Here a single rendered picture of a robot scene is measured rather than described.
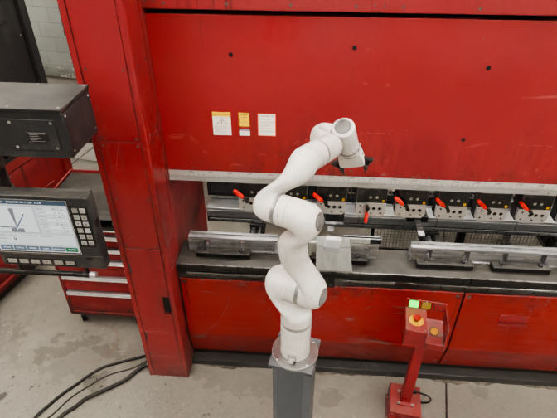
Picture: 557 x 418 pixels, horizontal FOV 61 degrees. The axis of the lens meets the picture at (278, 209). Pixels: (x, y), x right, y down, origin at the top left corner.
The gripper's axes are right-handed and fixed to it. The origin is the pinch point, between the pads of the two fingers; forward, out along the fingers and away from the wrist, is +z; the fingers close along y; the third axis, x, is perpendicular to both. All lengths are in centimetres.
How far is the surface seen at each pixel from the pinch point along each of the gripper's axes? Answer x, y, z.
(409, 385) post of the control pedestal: 74, -14, 117
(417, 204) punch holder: -6, -25, 52
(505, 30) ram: -49, -63, -14
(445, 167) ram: -17, -39, 36
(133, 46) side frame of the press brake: -35, 78, -52
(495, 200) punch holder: -7, -62, 57
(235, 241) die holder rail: 6, 73, 56
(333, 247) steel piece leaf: 11, 19, 61
